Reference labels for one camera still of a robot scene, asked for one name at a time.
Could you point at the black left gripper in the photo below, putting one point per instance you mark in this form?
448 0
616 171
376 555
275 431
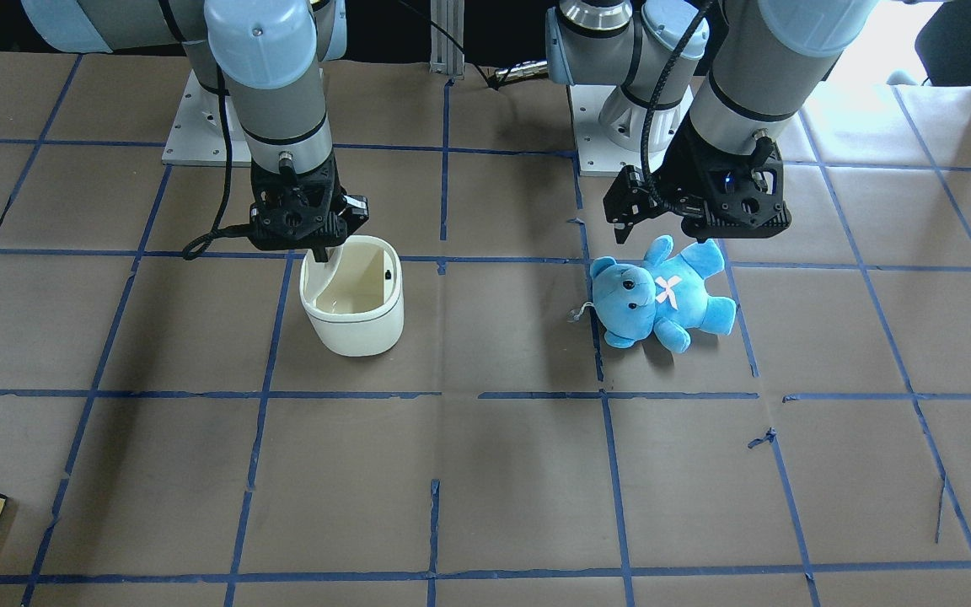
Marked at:
678 182

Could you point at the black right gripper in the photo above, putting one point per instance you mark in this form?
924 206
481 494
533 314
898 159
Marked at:
354 210

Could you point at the white trash can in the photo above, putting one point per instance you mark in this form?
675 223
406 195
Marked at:
354 300

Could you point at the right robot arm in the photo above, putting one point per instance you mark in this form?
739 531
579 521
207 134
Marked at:
262 59

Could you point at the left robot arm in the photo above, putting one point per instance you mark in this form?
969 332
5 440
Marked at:
772 56

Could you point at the blue teddy bear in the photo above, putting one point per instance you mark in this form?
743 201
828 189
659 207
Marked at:
663 296

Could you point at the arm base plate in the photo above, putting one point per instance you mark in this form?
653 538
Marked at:
195 138
608 126

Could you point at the aluminium frame post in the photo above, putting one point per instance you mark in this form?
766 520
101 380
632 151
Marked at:
447 37

